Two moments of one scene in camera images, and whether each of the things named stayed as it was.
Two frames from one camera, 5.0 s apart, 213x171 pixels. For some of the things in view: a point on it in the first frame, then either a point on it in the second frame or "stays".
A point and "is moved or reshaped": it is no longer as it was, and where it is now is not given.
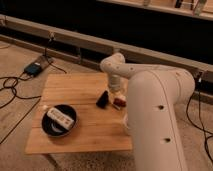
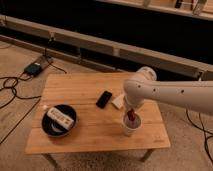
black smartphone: x=103 y=100 stays
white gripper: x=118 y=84 to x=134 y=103
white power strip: x=60 y=118 stays
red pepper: x=119 y=102 is moved or reshaped
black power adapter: x=34 y=69 stays
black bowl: x=55 y=127 stays
